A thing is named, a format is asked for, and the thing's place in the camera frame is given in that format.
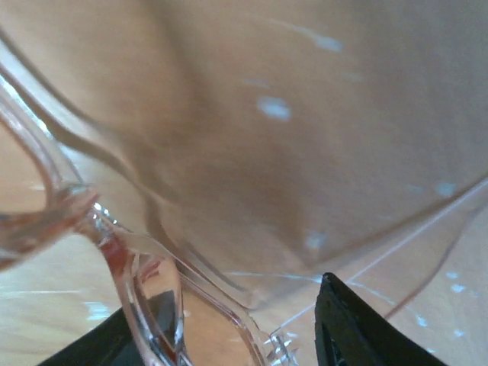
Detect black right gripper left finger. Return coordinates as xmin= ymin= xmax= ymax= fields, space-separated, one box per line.
xmin=40 ymin=290 xmax=183 ymax=365

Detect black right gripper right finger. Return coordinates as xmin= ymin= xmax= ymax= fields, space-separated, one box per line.
xmin=315 ymin=272 xmax=445 ymax=366

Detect orange sunglasses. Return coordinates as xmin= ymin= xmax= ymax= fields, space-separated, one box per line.
xmin=1 ymin=30 xmax=487 ymax=365

